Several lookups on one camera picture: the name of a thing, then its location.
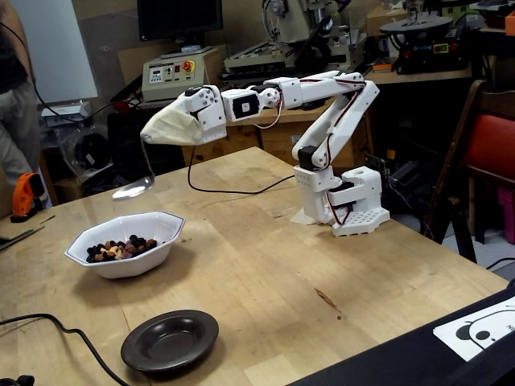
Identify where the clear plastic bag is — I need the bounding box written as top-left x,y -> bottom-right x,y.
39,120 -> 116,186

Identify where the black floor cable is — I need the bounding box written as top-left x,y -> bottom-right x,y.
484,257 -> 515,271

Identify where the small orange box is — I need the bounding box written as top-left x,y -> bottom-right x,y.
372,55 -> 394,74

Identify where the beige milling machine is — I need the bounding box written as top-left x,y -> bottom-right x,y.
219,0 -> 373,90

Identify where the flat metal ruler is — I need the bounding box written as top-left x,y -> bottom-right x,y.
0,225 -> 46,253

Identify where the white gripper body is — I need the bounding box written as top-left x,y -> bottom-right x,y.
196,104 -> 229,146

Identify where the orange power tool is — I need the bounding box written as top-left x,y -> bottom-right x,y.
10,171 -> 46,224

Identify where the dark brown plate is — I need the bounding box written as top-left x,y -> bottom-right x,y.
120,308 -> 220,373

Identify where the wooden workbench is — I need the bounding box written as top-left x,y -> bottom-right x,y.
167,92 -> 371,170

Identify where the black scroll saw machine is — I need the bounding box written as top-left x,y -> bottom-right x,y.
378,14 -> 472,76

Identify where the wooden chair with red cushion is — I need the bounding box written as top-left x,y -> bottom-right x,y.
420,79 -> 515,265

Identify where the black computer monitor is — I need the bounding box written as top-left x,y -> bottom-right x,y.
136,0 -> 225,53

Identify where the white octagonal bowl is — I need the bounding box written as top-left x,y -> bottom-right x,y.
64,211 -> 187,280

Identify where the tape-wrapped hinged gripper jaw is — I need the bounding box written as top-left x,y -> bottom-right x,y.
139,84 -> 224,143

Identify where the white cardboard box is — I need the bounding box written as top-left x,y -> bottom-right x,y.
39,100 -> 93,129

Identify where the white board panel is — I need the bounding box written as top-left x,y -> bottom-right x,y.
10,0 -> 100,105

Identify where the white paper wedge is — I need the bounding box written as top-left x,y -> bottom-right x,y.
289,207 -> 321,226

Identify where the trail mix pile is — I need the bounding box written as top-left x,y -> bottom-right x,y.
85,234 -> 159,265

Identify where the beige control box red button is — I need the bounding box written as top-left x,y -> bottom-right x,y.
141,44 -> 229,103

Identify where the thick black cable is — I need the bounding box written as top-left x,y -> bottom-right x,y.
0,312 -> 130,386

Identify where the person in khaki trousers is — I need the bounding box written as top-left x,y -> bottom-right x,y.
0,0 -> 43,198

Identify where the bent metal spoon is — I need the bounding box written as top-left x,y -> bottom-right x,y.
111,136 -> 157,201

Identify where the wooden shelf board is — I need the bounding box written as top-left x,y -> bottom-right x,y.
361,66 -> 484,86

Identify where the brown cardboard box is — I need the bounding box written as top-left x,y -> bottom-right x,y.
364,2 -> 410,36

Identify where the tape-wrapped fixed gripper jaw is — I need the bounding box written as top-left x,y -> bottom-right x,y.
144,115 -> 205,148

